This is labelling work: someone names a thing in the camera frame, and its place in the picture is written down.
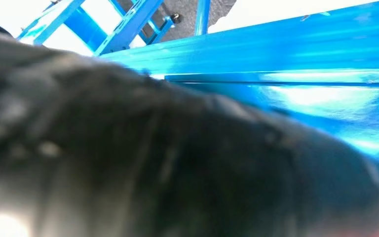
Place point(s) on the large blue metal shelf rack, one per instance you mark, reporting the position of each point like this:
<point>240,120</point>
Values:
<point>274,49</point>

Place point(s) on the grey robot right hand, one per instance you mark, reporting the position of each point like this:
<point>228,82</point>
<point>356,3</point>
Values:
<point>143,163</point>

